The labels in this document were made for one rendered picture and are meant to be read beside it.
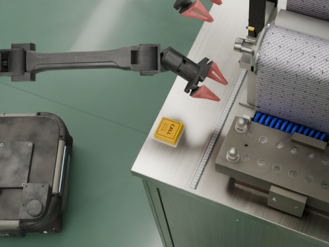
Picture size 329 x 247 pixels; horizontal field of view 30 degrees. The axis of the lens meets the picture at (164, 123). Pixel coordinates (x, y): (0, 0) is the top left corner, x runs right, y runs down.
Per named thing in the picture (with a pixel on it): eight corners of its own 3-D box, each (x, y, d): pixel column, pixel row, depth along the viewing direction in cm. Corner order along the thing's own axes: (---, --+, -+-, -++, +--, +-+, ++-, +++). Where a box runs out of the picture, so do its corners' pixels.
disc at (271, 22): (271, 40, 169) (274, 8, 156) (273, 41, 169) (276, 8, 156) (253, 85, 164) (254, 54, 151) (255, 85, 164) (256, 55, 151)
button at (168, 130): (163, 119, 193) (162, 115, 191) (183, 126, 191) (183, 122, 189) (154, 137, 190) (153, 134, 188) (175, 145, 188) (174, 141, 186)
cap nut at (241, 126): (237, 119, 175) (237, 111, 172) (249, 124, 174) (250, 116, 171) (233, 130, 174) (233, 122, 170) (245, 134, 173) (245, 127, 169)
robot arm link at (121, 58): (7, 80, 177) (7, 42, 177) (16, 82, 182) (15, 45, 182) (153, 76, 168) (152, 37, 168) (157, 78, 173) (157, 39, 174)
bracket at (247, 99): (243, 91, 195) (244, 32, 168) (262, 97, 193) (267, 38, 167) (237, 104, 193) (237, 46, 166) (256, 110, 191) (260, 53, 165)
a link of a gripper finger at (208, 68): (215, 101, 179) (188, 84, 177) (223, 81, 182) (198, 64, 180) (226, 94, 173) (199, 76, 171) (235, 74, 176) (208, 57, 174)
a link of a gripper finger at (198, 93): (211, 110, 178) (184, 93, 176) (220, 90, 181) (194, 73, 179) (222, 103, 172) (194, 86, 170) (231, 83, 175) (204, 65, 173)
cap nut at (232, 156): (228, 149, 171) (228, 141, 167) (241, 153, 170) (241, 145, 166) (224, 160, 170) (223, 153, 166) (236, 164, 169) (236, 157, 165)
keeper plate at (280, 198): (269, 199, 176) (271, 184, 166) (303, 211, 173) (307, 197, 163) (266, 207, 175) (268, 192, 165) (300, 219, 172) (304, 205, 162)
